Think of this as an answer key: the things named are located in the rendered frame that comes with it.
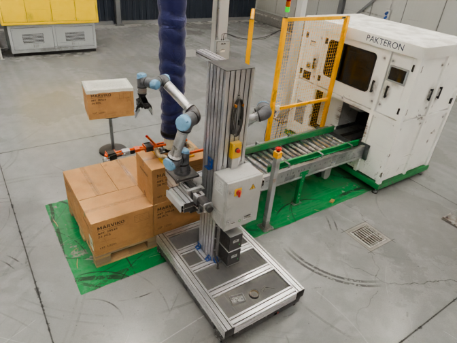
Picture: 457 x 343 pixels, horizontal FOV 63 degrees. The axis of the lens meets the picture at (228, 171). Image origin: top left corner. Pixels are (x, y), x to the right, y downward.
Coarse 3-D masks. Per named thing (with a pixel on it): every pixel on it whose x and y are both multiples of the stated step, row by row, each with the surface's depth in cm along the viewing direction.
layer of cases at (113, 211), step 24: (96, 168) 412; (120, 168) 416; (72, 192) 378; (96, 192) 375; (120, 192) 378; (96, 216) 343; (120, 216) 348; (144, 216) 364; (168, 216) 382; (192, 216) 403; (96, 240) 346; (120, 240) 362
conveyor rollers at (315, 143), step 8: (320, 136) 536; (328, 136) 535; (288, 144) 502; (296, 144) 503; (304, 144) 503; (312, 144) 504; (320, 144) 506; (328, 144) 514; (336, 144) 515; (256, 152) 474; (264, 152) 476; (272, 152) 477; (288, 152) 479; (296, 152) 481; (304, 152) 482; (256, 160) 463; (272, 160) 466; (256, 168) 439; (264, 168) 440
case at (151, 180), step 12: (192, 144) 392; (144, 156) 364; (156, 156) 366; (144, 168) 359; (156, 168) 347; (192, 168) 369; (144, 180) 368; (156, 180) 352; (144, 192) 377; (156, 192) 359
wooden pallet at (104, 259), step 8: (80, 232) 396; (144, 240) 379; (152, 240) 386; (120, 248) 367; (128, 248) 384; (136, 248) 385; (144, 248) 386; (104, 256) 360; (112, 256) 374; (120, 256) 375; (128, 256) 377; (96, 264) 359; (104, 264) 365
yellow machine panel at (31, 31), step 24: (0, 0) 826; (24, 0) 851; (48, 0) 877; (72, 0) 904; (96, 0) 933; (24, 24) 874; (48, 24) 905; (72, 24) 934; (24, 48) 901; (48, 48) 930; (72, 48) 961
